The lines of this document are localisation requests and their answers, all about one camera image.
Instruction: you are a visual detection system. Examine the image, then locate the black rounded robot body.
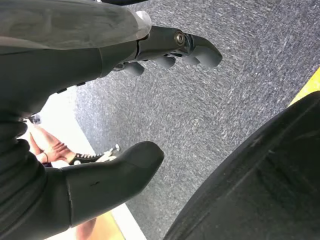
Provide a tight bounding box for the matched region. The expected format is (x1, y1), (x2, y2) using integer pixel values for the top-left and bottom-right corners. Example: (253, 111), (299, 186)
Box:
(162, 90), (320, 240)

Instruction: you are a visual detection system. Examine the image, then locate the yellow floor strip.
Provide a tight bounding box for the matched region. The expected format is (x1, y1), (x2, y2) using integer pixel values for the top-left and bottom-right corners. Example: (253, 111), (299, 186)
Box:
(288, 67), (320, 108)

